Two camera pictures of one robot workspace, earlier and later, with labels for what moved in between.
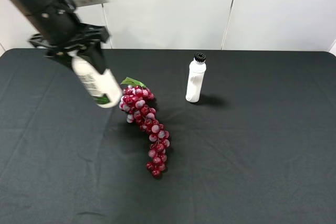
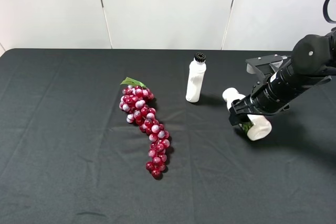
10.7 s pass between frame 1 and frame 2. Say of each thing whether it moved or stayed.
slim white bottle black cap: stayed
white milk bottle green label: moved
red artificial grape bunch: stayed
